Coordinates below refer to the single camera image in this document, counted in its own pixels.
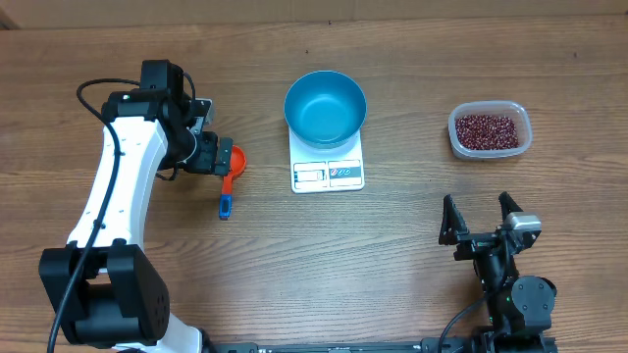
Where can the teal blue bowl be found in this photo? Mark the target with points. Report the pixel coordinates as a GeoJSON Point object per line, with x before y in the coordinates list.
{"type": "Point", "coordinates": [324, 109]}

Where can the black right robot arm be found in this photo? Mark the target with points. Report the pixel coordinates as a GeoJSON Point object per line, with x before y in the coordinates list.
{"type": "Point", "coordinates": [519, 308]}

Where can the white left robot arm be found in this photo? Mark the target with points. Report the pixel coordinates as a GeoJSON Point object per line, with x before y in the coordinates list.
{"type": "Point", "coordinates": [104, 291]}

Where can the red beans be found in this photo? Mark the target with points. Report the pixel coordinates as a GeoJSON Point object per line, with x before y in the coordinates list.
{"type": "Point", "coordinates": [486, 132]}

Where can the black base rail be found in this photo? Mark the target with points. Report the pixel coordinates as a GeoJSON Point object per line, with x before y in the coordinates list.
{"type": "Point", "coordinates": [426, 345]}

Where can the clear plastic container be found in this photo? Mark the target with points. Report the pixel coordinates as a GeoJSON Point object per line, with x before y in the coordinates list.
{"type": "Point", "coordinates": [497, 108]}

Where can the red measuring scoop blue handle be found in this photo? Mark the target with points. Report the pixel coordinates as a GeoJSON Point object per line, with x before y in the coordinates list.
{"type": "Point", "coordinates": [237, 167]}

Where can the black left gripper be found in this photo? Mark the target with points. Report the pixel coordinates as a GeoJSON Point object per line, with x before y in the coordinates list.
{"type": "Point", "coordinates": [207, 164]}

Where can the white digital kitchen scale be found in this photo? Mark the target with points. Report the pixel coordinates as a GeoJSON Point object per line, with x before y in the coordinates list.
{"type": "Point", "coordinates": [315, 170]}

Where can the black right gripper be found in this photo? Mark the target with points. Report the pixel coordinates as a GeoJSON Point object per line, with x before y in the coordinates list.
{"type": "Point", "coordinates": [474, 243]}

